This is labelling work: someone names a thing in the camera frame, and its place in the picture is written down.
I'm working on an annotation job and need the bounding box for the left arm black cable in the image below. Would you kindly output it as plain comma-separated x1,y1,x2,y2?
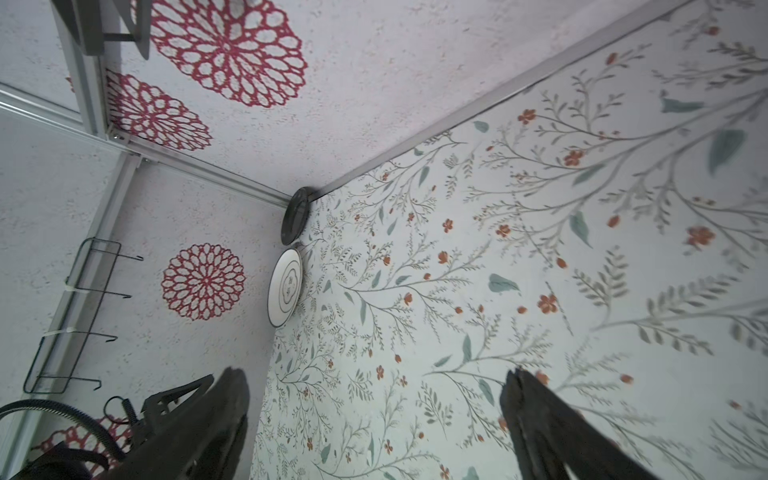
0,395,142,463

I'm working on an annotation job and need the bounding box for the white plate grey motif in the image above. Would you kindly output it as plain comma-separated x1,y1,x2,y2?
267,248,303,328

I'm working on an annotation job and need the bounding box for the dark grey wall shelf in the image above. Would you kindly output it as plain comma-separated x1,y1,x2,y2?
51,0,153,60

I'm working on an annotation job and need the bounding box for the small black dish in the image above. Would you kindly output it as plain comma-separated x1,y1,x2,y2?
280,186,314,246

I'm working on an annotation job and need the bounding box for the black wire wall rack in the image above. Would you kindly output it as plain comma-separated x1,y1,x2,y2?
22,237,144,396

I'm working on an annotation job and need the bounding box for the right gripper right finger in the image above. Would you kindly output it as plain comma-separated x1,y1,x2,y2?
499,368,656,480

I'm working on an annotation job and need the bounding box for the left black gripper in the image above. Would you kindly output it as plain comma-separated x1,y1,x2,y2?
12,374,214,479

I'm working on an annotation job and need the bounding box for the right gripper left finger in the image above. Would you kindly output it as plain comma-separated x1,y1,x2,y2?
127,367,250,479

